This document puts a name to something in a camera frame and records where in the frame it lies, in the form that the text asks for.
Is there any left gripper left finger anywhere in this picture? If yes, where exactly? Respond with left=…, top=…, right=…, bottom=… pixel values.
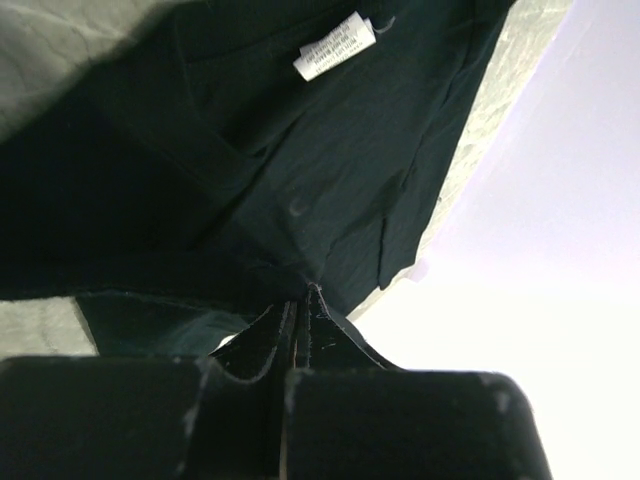
left=1, top=302, right=297, bottom=479

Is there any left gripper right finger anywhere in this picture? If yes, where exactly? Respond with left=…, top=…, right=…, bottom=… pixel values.
left=282, top=285, right=551, bottom=479

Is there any black t shirt blue logo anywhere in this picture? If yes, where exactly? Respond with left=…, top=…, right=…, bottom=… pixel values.
left=1, top=1, right=511, bottom=356

